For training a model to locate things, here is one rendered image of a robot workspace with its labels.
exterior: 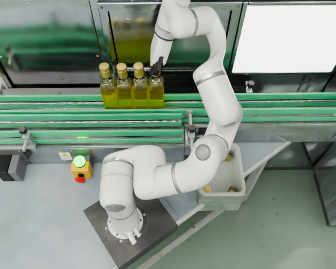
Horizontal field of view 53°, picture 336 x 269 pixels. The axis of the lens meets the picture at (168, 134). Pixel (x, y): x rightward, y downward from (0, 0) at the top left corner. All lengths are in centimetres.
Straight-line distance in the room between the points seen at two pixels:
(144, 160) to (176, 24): 37
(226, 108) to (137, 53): 55
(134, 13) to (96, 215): 72
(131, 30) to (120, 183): 55
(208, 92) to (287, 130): 66
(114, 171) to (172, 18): 45
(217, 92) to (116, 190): 38
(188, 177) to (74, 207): 63
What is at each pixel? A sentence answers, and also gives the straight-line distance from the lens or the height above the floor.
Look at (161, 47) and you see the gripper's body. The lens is 104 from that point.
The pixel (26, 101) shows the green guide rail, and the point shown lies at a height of 94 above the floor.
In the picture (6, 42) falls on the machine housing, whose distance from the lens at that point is 143.
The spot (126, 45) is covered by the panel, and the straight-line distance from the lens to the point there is 127.
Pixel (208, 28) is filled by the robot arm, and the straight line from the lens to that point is 95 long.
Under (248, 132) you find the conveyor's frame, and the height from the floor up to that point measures 83.
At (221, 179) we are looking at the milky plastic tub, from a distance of 136.
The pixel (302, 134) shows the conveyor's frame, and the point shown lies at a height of 81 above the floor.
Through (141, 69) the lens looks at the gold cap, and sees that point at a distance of 115.
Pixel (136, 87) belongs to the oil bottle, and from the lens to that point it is 121.
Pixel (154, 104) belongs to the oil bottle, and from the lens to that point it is 128.
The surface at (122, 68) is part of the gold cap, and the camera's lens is 116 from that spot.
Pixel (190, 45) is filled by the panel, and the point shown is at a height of 114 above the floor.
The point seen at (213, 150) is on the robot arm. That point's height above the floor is 128.
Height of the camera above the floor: 199
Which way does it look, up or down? 57 degrees down
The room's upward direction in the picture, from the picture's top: straight up
